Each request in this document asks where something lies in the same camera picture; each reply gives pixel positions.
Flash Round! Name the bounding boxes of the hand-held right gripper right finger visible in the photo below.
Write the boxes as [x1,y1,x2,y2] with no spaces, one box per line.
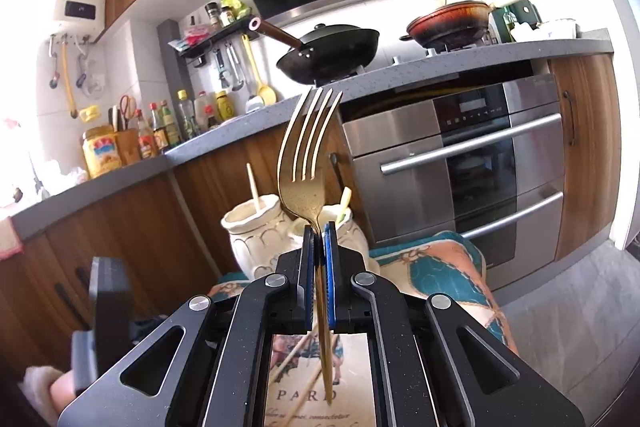
[322,221,586,427]

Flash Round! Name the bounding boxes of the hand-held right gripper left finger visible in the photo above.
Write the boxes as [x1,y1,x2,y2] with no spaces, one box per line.
[57,224,318,427]

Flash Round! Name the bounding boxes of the small white ceramic vase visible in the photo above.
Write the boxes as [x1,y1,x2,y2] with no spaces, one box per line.
[320,204,371,273]

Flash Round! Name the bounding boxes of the wooden chopstick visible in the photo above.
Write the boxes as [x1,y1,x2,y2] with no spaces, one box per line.
[246,163,263,212]
[272,367,322,401]
[272,338,307,372]

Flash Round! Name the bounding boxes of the large white ceramic vase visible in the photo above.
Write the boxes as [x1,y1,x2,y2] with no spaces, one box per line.
[221,193,306,280]

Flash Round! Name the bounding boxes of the gold fork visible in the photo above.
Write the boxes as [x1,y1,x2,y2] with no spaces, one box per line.
[276,87,346,408]

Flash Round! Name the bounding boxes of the wide wooden base cabinet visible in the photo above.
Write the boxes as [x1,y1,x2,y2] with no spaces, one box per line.
[0,127,371,358]

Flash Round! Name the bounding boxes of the light green plastic utensil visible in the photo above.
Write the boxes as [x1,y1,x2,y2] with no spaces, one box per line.
[336,188,352,223]

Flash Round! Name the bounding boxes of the printed tablecloth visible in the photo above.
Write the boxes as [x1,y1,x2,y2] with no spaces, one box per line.
[207,229,521,427]

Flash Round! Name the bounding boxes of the pink cloth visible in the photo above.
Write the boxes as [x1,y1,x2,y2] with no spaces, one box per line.
[0,217,23,260]

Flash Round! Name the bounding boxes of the yellow labelled plastic jar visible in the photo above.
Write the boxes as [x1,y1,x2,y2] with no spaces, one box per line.
[82,125,123,180]

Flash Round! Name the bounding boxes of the stainless steel oven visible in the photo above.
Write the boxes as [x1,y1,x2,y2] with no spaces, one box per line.
[342,74,566,293]

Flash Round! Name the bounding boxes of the row of condiment bottles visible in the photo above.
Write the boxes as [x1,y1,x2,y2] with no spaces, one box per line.
[134,89,237,160]

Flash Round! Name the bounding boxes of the hanging metal ladle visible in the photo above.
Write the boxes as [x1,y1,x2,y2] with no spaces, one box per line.
[227,42,246,90]

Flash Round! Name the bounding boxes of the grey speckled kitchen countertop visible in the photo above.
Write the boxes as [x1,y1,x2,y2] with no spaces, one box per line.
[10,38,615,243]

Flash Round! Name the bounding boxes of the red frying pan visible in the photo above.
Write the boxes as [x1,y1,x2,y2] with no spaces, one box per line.
[399,0,493,50]

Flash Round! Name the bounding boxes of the red packet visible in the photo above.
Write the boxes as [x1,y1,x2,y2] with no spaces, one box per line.
[170,25,211,52]

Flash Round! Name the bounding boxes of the narrow wooden base cabinet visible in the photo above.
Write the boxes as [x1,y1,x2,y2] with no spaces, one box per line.
[547,52,621,263]

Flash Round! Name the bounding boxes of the green packet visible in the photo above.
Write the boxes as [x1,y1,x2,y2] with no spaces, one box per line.
[220,0,253,20]

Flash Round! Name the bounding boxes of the red handled scissors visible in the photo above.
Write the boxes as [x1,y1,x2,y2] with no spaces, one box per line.
[119,94,137,128]

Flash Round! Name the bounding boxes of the black wok with wooden handle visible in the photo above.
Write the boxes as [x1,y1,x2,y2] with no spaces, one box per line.
[248,18,381,85]

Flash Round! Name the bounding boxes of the yellow gas hose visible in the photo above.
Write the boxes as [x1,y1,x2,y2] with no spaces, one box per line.
[59,38,98,120]

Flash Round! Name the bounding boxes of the black wall spice shelf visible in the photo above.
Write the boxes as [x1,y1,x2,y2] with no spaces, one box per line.
[170,24,261,62]

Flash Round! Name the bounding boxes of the green pot with wooden handle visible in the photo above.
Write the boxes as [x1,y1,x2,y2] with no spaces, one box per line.
[490,0,543,44]

